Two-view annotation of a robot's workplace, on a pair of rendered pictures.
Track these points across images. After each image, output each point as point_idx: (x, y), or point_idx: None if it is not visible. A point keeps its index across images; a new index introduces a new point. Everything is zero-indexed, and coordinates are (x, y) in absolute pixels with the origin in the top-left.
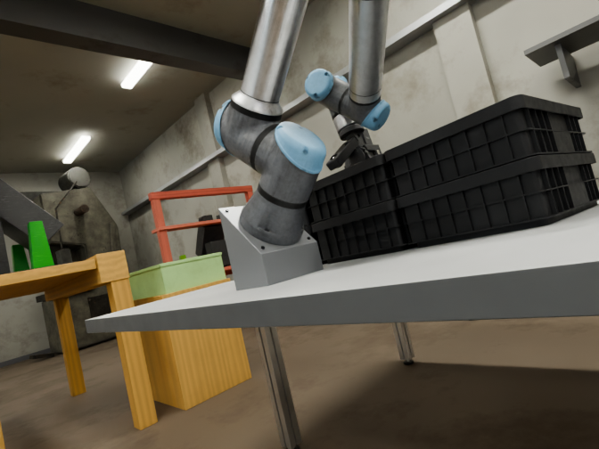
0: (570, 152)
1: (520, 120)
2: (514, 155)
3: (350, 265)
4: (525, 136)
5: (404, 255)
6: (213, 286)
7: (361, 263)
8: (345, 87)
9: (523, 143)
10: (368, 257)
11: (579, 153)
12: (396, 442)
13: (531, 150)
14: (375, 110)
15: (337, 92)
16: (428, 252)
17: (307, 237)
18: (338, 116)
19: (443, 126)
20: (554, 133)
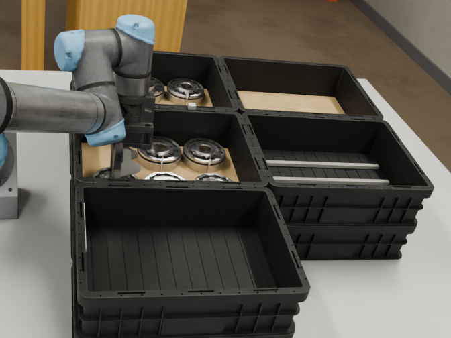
0: (193, 336)
1: (85, 310)
2: (81, 322)
3: (1, 254)
4: (85, 322)
5: (19, 290)
6: (40, 80)
7: (11, 258)
8: (84, 82)
9: (82, 324)
10: (64, 235)
11: (227, 337)
12: None
13: (89, 332)
14: (89, 138)
15: (76, 80)
16: (3, 318)
17: (10, 187)
18: (113, 73)
19: (76, 238)
20: (168, 320)
